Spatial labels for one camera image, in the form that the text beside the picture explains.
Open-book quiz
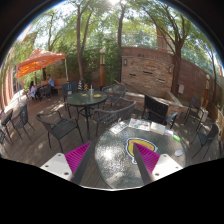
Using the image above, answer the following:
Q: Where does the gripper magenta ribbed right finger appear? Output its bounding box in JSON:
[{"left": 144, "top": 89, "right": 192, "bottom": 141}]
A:
[{"left": 133, "top": 144, "right": 182, "bottom": 185}]

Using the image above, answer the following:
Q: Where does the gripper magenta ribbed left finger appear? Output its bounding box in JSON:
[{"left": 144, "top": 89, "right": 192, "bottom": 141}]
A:
[{"left": 41, "top": 142, "right": 92, "bottom": 185}]

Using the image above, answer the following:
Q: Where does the yellow purple mouse pad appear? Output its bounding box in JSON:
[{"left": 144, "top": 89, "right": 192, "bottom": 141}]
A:
[{"left": 126, "top": 138, "right": 158, "bottom": 164}]

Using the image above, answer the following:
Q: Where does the white computer mouse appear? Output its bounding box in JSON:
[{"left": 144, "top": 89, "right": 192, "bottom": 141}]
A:
[{"left": 174, "top": 150, "right": 184, "bottom": 157}]

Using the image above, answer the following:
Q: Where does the green marker pen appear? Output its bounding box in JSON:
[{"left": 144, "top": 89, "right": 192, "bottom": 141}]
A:
[{"left": 173, "top": 135, "right": 181, "bottom": 142}]

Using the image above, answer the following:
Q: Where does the round glass foreground table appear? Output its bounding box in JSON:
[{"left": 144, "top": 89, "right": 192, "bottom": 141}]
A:
[{"left": 94, "top": 122, "right": 188, "bottom": 190}]

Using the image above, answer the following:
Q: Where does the white box on table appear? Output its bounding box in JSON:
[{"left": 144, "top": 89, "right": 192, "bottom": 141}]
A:
[{"left": 150, "top": 122, "right": 165, "bottom": 135}]

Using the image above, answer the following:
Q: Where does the colourful printed booklet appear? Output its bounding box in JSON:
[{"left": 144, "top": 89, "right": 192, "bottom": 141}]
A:
[{"left": 129, "top": 118, "right": 150, "bottom": 131}]

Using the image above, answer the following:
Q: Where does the grey metal chair front left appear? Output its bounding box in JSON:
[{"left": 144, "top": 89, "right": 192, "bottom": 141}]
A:
[{"left": 36, "top": 111, "right": 83, "bottom": 152}]

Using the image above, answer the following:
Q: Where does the clear plastic package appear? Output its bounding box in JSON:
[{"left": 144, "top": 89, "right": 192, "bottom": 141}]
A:
[{"left": 110, "top": 121, "right": 127, "bottom": 134}]

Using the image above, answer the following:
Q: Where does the black slatted chair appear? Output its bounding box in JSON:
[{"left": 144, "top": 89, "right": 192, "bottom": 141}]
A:
[{"left": 142, "top": 95, "right": 178, "bottom": 127}]

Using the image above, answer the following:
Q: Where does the grey wicker chair centre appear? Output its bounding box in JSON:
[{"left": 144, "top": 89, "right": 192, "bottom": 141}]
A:
[{"left": 93, "top": 98, "right": 136, "bottom": 130}]

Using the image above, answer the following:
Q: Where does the black chair far right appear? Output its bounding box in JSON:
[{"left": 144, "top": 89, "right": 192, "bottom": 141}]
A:
[{"left": 195, "top": 124, "right": 219, "bottom": 148}]

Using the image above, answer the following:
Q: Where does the black chair far left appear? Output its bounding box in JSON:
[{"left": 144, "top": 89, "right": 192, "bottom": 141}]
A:
[{"left": 11, "top": 105, "right": 29, "bottom": 133}]

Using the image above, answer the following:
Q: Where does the round green glass table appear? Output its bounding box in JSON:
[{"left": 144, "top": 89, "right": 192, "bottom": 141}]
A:
[{"left": 66, "top": 90, "right": 109, "bottom": 140}]

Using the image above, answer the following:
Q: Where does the dark chair right background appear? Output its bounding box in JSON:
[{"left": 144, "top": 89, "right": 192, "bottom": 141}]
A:
[{"left": 184, "top": 97, "right": 204, "bottom": 124}]

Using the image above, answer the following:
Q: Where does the grey chair behind green table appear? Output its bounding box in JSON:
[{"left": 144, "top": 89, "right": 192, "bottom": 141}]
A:
[{"left": 102, "top": 84, "right": 126, "bottom": 104}]

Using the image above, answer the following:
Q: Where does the seated person in white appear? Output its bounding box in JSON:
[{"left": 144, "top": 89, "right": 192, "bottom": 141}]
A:
[{"left": 29, "top": 81, "right": 36, "bottom": 99}]

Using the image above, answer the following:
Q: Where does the seated person in blue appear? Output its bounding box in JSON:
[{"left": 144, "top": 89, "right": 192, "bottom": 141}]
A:
[{"left": 47, "top": 74, "right": 54, "bottom": 88}]

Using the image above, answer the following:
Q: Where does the orange patio umbrella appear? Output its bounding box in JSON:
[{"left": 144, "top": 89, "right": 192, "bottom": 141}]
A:
[{"left": 17, "top": 48, "right": 66, "bottom": 78}]

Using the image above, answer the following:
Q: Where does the wooden lamp post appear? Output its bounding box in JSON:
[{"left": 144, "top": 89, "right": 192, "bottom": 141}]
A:
[{"left": 100, "top": 48, "right": 106, "bottom": 88}]

